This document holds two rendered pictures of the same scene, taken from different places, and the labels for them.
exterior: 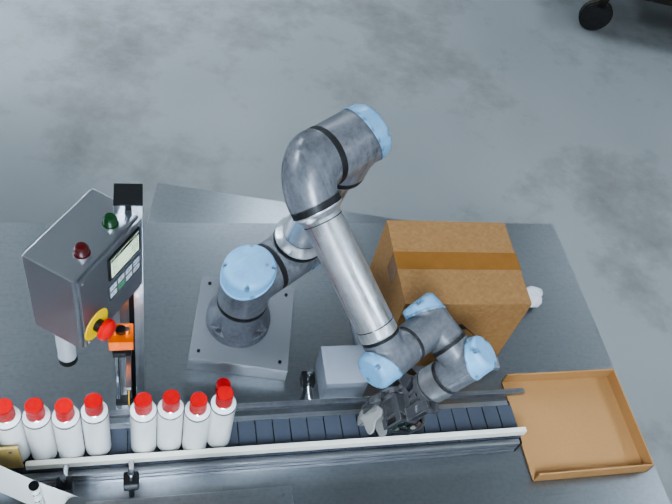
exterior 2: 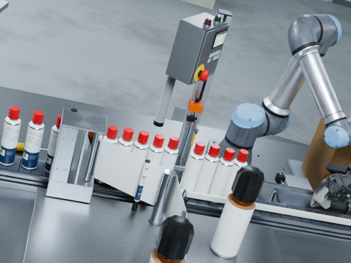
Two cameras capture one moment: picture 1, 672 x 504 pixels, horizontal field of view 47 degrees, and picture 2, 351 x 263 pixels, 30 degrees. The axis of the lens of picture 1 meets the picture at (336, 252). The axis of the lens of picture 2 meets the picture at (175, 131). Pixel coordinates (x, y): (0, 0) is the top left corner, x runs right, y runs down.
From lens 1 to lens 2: 1.33 m
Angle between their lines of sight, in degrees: 25
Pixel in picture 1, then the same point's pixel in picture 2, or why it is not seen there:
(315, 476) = (282, 235)
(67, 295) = (198, 40)
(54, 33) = (69, 87)
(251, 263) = (252, 109)
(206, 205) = (204, 120)
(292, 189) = (296, 35)
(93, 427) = (170, 157)
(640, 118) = not seen: outside the picture
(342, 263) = (319, 74)
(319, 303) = (275, 169)
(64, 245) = (198, 21)
